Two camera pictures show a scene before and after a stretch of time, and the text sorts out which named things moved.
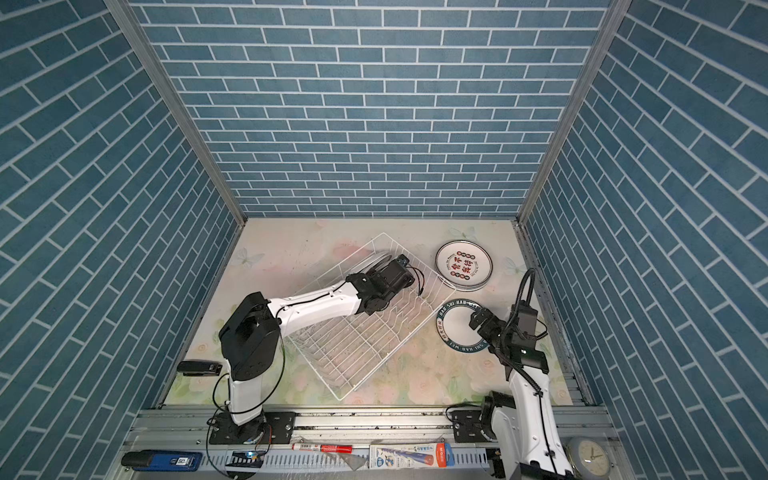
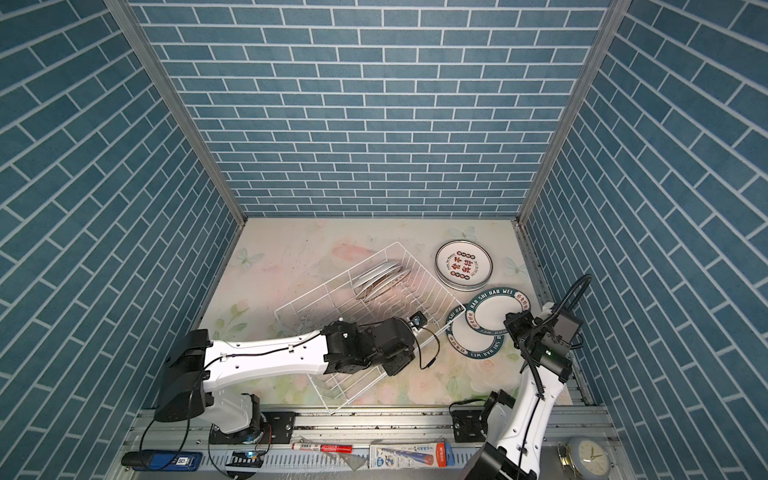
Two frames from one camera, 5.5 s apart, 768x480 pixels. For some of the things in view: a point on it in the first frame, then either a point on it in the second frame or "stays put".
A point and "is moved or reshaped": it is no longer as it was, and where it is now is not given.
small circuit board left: [249, 459] stays put
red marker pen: [324, 448] stays put
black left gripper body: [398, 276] to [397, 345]
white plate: [374, 264] to [487, 312]
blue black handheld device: [163, 460] stays put
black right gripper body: [495, 331] to [526, 329]
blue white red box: [417, 455] stays put
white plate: [454, 330] is moved or reshaped
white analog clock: [591, 457] stays put
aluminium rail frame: [168, 443] stays put
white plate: [463, 266] stays put
